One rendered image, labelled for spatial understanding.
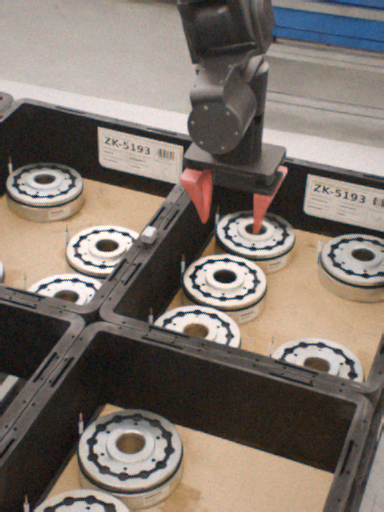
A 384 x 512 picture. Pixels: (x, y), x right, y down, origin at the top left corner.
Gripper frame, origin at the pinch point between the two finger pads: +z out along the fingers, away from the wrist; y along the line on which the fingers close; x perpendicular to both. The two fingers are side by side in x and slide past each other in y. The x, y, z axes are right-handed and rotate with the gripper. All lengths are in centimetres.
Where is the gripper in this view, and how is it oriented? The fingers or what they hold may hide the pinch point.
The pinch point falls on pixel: (231, 220)
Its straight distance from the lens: 117.0
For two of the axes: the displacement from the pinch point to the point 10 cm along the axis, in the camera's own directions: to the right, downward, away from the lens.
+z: -0.3, 8.0, 6.0
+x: 3.3, -5.5, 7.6
